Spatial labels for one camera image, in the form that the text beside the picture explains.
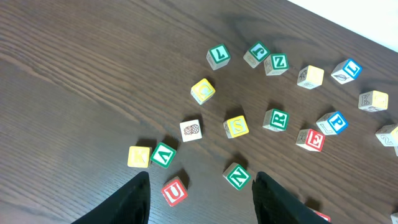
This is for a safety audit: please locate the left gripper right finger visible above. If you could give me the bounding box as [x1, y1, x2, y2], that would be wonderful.
[252, 172, 329, 224]

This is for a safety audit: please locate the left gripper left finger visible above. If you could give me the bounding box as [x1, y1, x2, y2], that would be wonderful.
[73, 171, 150, 224]

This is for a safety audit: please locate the red A block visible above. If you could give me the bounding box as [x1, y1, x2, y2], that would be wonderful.
[313, 210, 331, 222]

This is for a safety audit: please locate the red U block left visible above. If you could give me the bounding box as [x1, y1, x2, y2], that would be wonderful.
[161, 177, 188, 207]

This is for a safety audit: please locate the green N block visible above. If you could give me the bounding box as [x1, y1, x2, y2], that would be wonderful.
[223, 162, 251, 190]

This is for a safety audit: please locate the yellow K block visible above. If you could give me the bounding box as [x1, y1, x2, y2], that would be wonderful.
[127, 146, 152, 168]

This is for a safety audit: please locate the green V block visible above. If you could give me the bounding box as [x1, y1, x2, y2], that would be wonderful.
[150, 142, 177, 169]

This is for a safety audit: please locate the red E block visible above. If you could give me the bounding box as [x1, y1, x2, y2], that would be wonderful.
[295, 129, 325, 152]

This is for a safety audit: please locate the green R block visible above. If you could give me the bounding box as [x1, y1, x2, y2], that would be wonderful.
[262, 109, 289, 132]

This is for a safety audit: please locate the yellow tilted block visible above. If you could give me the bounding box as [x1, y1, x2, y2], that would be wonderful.
[223, 115, 249, 139]

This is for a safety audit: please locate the pineapple picture block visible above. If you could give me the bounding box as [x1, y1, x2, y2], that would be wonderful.
[180, 119, 202, 142]

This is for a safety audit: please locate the blue P block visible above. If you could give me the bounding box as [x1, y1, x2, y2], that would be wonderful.
[316, 111, 349, 135]

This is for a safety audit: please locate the yellow S block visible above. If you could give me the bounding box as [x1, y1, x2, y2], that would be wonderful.
[297, 65, 325, 90]

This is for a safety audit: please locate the yellow C block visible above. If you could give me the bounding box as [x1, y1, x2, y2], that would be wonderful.
[190, 78, 216, 105]

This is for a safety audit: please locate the yellow block centre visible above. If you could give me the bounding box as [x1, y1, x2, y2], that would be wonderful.
[375, 124, 397, 147]

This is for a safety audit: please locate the green Z block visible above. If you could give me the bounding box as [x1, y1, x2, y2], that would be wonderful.
[264, 54, 289, 76]

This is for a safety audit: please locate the yellow O block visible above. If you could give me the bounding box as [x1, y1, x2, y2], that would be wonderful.
[358, 90, 389, 112]

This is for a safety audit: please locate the blue L block top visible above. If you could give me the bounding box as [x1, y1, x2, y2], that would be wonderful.
[331, 58, 363, 85]

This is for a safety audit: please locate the green J block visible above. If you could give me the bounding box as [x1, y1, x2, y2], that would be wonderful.
[243, 41, 271, 68]

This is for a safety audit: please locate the green L block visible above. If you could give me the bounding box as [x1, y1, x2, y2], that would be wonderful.
[206, 44, 231, 70]

